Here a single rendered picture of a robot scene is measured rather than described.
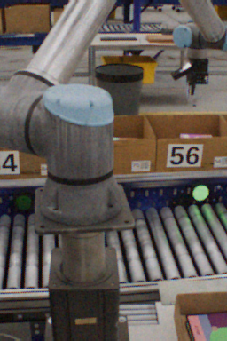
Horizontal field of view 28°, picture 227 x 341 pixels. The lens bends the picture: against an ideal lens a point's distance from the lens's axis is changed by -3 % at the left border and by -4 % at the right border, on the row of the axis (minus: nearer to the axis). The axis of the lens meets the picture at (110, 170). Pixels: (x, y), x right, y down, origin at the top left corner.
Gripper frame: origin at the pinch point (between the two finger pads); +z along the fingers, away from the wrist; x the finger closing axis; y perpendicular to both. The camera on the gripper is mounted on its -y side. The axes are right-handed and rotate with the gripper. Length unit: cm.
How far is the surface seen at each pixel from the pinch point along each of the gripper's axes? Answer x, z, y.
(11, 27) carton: 421, 34, -106
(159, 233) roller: -37, 44, -20
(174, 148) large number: -10.0, 18.7, -8.8
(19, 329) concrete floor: -13, 119, -86
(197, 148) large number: -10.3, 19.0, 1.9
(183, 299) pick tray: -85, 36, -24
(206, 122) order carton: 18.3, 18.6, 15.9
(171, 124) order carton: 18.9, 19.2, -2.3
